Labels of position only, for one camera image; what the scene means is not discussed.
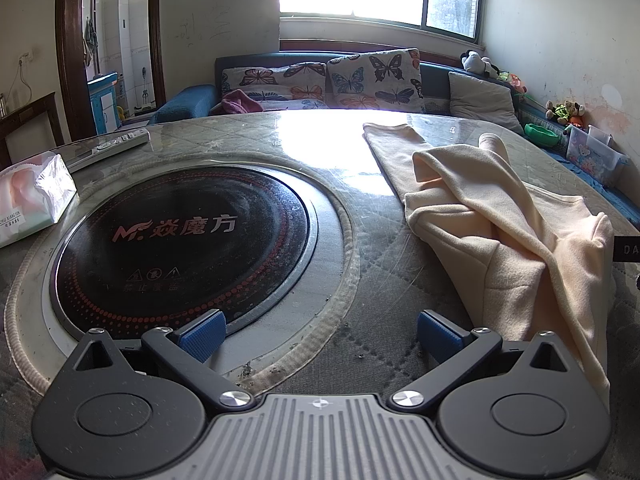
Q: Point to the brown plush toys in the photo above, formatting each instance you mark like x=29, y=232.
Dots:
x=565, y=112

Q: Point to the panda plush toy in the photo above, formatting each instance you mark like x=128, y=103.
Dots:
x=475, y=62

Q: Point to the round black induction cooktop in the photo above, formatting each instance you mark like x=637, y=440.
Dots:
x=175, y=260

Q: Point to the dark wooden furniture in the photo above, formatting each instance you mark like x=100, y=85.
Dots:
x=35, y=115

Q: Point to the hanging towel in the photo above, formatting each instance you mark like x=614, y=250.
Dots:
x=90, y=40

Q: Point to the wide butterfly print cushion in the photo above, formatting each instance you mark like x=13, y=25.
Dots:
x=280, y=82

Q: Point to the brown wooden door frame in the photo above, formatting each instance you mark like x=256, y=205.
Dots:
x=67, y=60

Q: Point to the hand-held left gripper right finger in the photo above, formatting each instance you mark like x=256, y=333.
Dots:
x=440, y=336

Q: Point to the square butterfly print cushion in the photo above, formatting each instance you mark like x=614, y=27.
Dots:
x=375, y=77

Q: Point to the clear plastic storage box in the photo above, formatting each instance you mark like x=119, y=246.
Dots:
x=595, y=157

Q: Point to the white remote control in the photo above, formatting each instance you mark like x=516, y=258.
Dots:
x=110, y=146

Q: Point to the cream fleece garment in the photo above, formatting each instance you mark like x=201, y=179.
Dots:
x=500, y=210

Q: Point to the orange and green toy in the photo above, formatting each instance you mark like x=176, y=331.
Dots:
x=515, y=82

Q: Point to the grey pillow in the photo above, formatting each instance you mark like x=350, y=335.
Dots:
x=482, y=100

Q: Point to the pink cloth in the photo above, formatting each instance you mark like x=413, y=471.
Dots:
x=240, y=102

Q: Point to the soft tissue pack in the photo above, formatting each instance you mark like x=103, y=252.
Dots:
x=35, y=195

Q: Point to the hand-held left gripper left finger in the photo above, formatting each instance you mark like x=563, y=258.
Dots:
x=202, y=336

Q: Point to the green plastic bowl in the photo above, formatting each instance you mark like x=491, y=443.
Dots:
x=542, y=135

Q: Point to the blue sofa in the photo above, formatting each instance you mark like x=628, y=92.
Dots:
x=187, y=102

